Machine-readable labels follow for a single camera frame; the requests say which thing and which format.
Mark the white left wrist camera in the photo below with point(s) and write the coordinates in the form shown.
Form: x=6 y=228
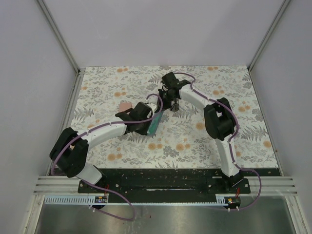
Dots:
x=152 y=103

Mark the pink glasses case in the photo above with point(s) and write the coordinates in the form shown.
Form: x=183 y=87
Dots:
x=123 y=106

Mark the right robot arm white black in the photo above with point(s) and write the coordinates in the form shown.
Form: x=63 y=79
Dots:
x=220 y=122

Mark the left aluminium frame post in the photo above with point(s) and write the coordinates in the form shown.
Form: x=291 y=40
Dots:
x=55 y=30

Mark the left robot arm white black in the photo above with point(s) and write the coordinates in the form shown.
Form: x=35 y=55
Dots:
x=70 y=151

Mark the aluminium frame post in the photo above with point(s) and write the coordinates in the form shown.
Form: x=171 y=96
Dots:
x=270 y=32
x=55 y=30

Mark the white slotted cable duct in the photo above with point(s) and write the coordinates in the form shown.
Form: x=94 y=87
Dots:
x=104 y=200

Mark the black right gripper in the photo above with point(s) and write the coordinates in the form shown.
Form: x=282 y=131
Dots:
x=160 y=104

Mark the floral table mat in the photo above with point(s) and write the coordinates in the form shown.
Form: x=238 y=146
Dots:
x=181 y=140

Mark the blue-grey glasses case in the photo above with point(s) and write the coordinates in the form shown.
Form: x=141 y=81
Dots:
x=154 y=125

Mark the black sunglasses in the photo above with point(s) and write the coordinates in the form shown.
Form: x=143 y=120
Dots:
x=175 y=106

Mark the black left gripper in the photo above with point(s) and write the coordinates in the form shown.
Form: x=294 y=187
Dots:
x=143 y=132

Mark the right aluminium frame post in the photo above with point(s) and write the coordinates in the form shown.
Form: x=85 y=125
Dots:
x=270 y=32

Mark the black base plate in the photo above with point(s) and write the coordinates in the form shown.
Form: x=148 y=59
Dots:
x=172 y=185

